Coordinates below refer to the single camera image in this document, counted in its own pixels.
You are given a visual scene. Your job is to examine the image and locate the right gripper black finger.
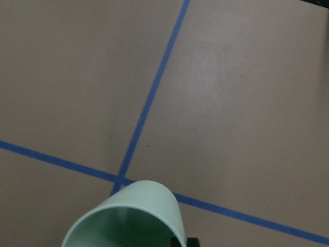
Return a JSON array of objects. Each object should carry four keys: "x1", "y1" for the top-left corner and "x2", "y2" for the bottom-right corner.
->
[{"x1": 170, "y1": 237, "x2": 199, "y2": 247}]

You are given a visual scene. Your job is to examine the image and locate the pale green plastic cup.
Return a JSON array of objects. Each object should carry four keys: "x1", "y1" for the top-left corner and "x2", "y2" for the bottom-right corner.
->
[{"x1": 62, "y1": 180, "x2": 187, "y2": 246}]

